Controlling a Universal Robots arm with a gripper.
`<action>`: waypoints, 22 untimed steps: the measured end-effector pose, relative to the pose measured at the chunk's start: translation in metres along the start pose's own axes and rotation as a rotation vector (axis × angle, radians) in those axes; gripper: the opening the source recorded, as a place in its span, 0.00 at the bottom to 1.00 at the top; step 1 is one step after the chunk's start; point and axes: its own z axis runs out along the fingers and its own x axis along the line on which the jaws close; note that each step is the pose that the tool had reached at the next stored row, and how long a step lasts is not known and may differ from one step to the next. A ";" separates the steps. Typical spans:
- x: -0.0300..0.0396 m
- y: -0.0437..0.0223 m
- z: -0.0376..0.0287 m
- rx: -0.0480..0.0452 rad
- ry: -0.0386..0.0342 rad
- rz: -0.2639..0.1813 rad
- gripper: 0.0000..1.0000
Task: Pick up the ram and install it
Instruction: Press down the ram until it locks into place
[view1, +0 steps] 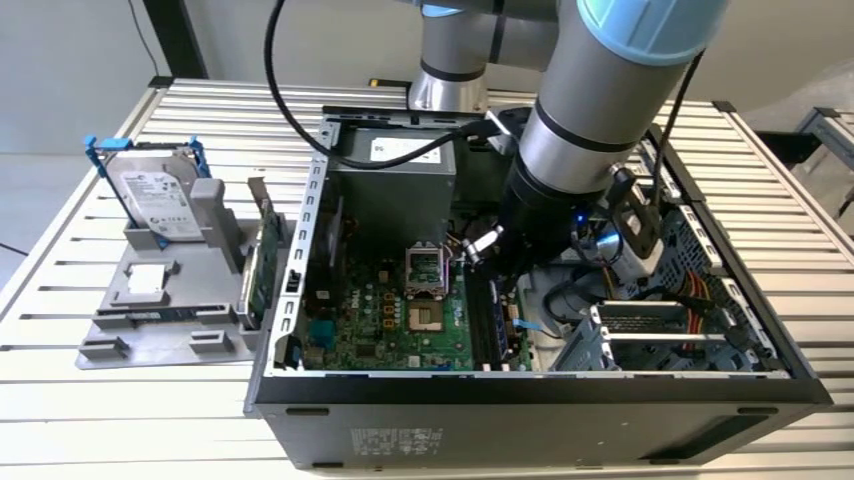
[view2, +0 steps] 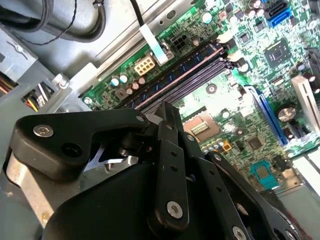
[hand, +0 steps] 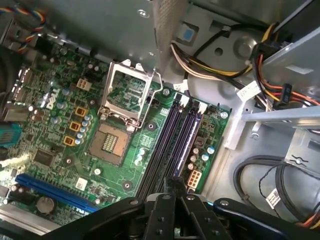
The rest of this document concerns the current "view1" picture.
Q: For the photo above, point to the RAM stick with black chips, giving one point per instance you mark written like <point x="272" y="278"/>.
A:
<point x="497" y="320"/>
<point x="167" y="315"/>

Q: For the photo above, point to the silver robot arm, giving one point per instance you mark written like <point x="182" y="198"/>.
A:
<point x="601" y="100"/>

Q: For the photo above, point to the pale blue pull tab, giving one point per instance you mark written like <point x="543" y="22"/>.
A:
<point x="527" y="325"/>

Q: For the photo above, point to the grey power supply unit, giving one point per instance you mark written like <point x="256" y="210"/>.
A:
<point x="394" y="200"/>

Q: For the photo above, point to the perforated metal disk bay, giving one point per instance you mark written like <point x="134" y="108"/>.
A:
<point x="643" y="312"/>

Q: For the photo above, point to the CPU socket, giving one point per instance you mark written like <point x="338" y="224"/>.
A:
<point x="423" y="317"/>

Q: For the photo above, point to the green motherboard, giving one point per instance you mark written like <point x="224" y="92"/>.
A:
<point x="374" y="320"/>

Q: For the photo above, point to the black table corner cap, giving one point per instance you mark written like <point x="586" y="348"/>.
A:
<point x="160" y="81"/>
<point x="723" y="106"/>

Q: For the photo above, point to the yellow black plug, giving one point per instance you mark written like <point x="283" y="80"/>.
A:
<point x="375" y="83"/>

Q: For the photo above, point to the black and silver PC case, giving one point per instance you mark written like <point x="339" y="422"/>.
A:
<point x="467" y="425"/>

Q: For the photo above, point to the green graphics card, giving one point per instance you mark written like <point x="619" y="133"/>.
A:
<point x="266" y="260"/>

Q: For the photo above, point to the grey metal side table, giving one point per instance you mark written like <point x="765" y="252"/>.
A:
<point x="828" y="160"/>

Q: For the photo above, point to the grey parts rack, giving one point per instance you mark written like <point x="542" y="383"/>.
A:
<point x="200" y="290"/>

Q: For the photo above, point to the hard disk in blue carrier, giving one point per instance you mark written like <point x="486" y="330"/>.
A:
<point x="156" y="200"/>

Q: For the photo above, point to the silver CPU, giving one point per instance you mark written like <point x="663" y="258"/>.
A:
<point x="146" y="280"/>

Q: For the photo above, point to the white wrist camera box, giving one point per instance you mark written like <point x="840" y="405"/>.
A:
<point x="637" y="260"/>

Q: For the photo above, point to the black metal stand post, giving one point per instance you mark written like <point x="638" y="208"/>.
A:
<point x="183" y="40"/>

